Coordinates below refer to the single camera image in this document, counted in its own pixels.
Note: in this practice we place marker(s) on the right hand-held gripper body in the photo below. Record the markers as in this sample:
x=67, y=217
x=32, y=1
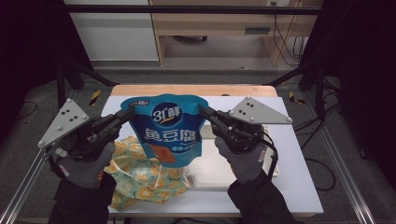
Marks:
x=258, y=112

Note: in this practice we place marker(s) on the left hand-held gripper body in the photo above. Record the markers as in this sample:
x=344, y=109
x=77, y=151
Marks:
x=63, y=121

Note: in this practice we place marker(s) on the white plastic tray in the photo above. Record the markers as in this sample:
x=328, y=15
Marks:
x=211, y=169

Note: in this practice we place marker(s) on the blue snack packet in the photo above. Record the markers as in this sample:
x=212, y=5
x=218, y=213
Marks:
x=168, y=130

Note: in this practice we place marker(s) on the green orange-print cloth bag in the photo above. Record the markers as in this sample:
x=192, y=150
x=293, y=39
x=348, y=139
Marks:
x=146, y=180

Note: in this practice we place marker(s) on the person's left hand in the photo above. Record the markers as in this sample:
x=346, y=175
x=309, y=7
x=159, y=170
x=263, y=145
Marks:
x=84, y=168

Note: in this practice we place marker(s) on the person's right hand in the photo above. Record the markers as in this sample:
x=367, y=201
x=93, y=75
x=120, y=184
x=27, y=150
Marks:
x=246, y=165

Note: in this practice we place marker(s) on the black metal stand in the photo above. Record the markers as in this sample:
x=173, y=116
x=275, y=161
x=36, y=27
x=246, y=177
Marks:
x=319, y=93
x=61, y=87

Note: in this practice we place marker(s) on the wooden table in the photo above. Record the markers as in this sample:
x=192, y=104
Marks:
x=186, y=89

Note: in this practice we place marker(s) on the white tabletop board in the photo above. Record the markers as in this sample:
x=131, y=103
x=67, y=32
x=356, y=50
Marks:
x=295, y=155

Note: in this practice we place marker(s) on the white cabinet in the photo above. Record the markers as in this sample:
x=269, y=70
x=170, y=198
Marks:
x=115, y=34

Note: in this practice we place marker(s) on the black curtain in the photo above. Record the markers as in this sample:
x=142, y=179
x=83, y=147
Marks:
x=364, y=62
x=28, y=46

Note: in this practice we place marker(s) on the light wooden desk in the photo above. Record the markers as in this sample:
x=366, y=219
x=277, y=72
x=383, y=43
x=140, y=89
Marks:
x=211, y=25

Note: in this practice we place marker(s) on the aluminium floor rail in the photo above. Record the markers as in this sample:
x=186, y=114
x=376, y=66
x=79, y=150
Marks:
x=25, y=186
x=339, y=161

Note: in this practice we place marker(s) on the black horizontal frame bar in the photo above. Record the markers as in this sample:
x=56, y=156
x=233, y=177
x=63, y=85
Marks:
x=186, y=9

